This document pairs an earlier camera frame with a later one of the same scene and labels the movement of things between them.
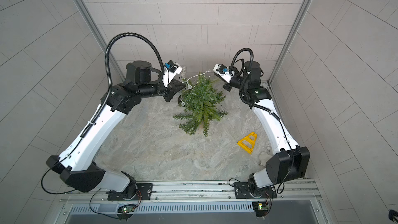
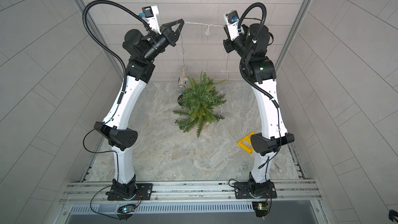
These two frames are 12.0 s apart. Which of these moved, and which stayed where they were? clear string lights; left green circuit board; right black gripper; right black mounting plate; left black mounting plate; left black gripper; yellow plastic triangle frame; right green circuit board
Moved: left black gripper; clear string lights; right black gripper
Stayed: right black mounting plate; yellow plastic triangle frame; left black mounting plate; right green circuit board; left green circuit board
